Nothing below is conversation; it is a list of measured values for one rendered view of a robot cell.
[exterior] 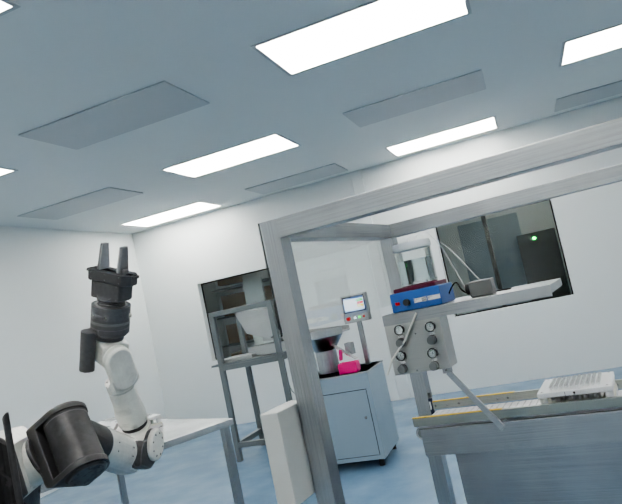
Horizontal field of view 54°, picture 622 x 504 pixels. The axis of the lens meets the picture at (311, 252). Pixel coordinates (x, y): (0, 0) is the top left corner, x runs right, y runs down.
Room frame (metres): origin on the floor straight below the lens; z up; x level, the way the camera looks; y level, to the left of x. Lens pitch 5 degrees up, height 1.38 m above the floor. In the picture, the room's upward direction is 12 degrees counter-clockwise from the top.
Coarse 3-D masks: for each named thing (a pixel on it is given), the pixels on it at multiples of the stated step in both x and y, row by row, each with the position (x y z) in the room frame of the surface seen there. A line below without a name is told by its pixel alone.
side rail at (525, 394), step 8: (520, 392) 2.48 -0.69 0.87; (528, 392) 2.46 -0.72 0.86; (536, 392) 2.45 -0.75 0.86; (448, 400) 2.61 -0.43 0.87; (456, 400) 2.59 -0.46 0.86; (464, 400) 2.58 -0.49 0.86; (480, 400) 2.55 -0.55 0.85; (488, 400) 2.54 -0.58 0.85; (496, 400) 2.52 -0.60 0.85; (504, 400) 2.51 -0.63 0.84; (512, 400) 2.49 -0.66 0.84; (440, 408) 2.63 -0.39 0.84
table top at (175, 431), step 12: (168, 420) 3.87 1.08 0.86; (180, 420) 3.76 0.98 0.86; (192, 420) 3.66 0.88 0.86; (204, 420) 3.56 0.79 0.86; (216, 420) 3.46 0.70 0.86; (228, 420) 3.40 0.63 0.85; (168, 432) 3.40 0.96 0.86; (180, 432) 3.32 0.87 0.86; (192, 432) 3.25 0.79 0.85; (204, 432) 3.29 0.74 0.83; (168, 444) 3.14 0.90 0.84
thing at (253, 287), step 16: (256, 272) 8.34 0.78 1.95; (208, 288) 8.59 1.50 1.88; (224, 288) 8.51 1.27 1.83; (240, 288) 8.43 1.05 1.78; (256, 288) 8.36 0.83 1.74; (208, 304) 8.61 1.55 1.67; (224, 304) 8.53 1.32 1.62; (240, 304) 8.45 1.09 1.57; (208, 320) 8.62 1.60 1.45; (224, 320) 8.54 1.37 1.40; (224, 336) 8.56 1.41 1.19; (256, 336) 8.40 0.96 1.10; (224, 352) 8.57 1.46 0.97; (240, 352) 8.50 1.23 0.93
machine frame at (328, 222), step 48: (576, 144) 1.43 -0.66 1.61; (384, 192) 1.64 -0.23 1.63; (432, 192) 1.59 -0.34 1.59; (528, 192) 2.40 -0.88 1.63; (576, 192) 2.37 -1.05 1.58; (288, 240) 1.84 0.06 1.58; (336, 240) 2.26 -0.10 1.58; (384, 240) 2.68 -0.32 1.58; (288, 288) 1.80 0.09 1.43; (288, 336) 1.82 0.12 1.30; (336, 480) 1.83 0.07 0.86
